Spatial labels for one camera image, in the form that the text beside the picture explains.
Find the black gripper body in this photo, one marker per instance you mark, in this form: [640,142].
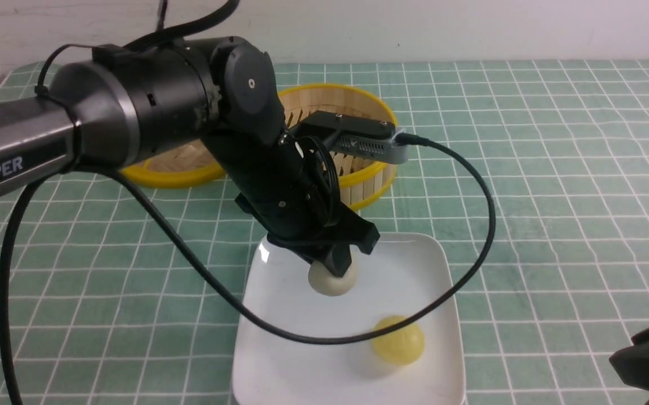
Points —
[279,189]

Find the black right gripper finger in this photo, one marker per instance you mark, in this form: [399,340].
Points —
[337,259]

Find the white steamed bun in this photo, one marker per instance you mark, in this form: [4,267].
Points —
[324,283]

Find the yellow steamed bun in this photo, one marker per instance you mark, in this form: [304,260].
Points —
[402,347]

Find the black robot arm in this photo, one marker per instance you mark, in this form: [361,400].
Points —
[121,108]

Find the white square plate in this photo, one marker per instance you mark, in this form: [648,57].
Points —
[404,273]

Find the yellow bamboo steamer basket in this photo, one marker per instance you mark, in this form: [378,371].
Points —
[362,181]

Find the yellow bamboo steamer lid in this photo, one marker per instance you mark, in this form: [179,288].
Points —
[187,166]

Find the green checkered tablecloth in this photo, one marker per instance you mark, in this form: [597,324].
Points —
[104,310]

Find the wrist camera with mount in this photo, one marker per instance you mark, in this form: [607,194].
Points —
[363,138]

